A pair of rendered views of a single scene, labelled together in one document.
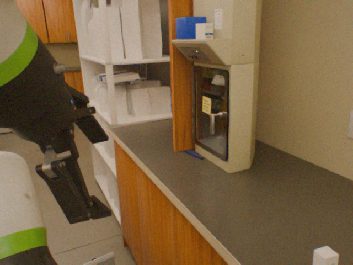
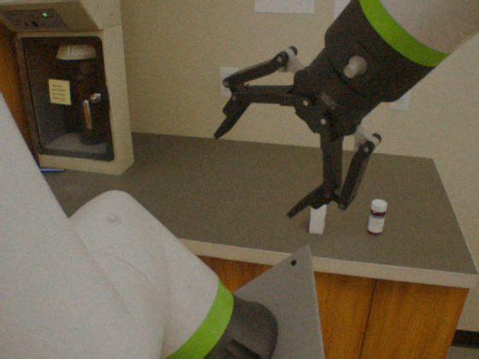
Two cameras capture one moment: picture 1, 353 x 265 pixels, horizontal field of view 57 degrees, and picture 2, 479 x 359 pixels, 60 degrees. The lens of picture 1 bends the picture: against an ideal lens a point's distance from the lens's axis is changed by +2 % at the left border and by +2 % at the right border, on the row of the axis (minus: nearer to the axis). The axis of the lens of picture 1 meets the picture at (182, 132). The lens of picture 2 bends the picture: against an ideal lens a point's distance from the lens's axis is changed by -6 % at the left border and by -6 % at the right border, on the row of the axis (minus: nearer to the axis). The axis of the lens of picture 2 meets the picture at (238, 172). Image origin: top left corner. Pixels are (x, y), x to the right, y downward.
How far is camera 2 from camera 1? 58 cm
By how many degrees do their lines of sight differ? 48
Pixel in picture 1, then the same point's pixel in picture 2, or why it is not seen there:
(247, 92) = (121, 62)
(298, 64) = (144, 22)
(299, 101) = (152, 67)
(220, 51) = (92, 11)
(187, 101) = (11, 94)
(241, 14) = not seen: outside the picture
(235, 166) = (122, 164)
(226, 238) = (207, 236)
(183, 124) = not seen: hidden behind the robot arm
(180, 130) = not seen: hidden behind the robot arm
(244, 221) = (201, 214)
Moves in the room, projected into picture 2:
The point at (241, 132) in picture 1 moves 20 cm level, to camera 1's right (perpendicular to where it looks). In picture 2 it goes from (122, 116) to (168, 102)
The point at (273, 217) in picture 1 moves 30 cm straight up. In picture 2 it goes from (219, 198) to (217, 97)
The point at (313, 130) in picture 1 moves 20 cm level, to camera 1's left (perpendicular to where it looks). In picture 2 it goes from (176, 97) to (137, 109)
